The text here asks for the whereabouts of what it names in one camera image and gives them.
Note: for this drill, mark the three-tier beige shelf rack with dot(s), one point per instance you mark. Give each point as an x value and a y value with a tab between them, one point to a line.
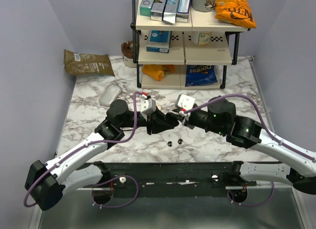
222	50

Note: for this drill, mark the orange snack bag bottom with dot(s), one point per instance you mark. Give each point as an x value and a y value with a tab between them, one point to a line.
158	72

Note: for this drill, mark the black earbud charging case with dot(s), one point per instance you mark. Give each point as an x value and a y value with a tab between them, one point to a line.
172	119

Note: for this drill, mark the brown snack bag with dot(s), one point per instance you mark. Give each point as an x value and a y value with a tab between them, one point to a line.
84	64

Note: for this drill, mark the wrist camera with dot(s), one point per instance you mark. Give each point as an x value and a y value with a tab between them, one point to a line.
184	103
148	106

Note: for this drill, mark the white printed mug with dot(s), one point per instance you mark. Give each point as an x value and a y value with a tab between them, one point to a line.
203	5

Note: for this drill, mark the orange chips bag top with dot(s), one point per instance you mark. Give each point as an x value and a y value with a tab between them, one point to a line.
237	12

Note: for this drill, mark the brown lidded cup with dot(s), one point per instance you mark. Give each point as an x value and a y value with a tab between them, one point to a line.
127	54

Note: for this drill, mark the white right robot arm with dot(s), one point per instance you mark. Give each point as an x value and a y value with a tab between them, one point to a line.
296	166

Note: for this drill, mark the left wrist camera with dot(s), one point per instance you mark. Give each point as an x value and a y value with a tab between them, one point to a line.
148	106

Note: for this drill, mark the silver blue toothpaste box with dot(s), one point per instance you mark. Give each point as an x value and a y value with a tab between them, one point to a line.
169	15

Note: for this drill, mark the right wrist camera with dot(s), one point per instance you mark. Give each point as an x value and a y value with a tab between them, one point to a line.
184	103

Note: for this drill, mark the teal toothpaste box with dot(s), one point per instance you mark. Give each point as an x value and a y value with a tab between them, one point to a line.
145	7

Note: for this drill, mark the blue Doritos bag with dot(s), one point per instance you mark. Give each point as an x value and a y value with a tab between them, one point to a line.
200	75

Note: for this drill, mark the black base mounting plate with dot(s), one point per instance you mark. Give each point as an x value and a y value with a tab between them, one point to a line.
125	180

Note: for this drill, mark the blue box middle shelf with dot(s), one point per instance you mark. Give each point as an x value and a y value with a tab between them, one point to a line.
158	41

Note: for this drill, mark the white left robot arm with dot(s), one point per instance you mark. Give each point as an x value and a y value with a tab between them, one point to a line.
47	183

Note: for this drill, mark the blue white toothpaste box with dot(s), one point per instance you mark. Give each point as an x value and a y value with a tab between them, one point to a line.
183	11

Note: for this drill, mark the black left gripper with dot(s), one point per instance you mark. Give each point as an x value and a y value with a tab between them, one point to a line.
155	123

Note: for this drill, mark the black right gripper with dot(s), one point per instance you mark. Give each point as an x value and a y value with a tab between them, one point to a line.
187	122

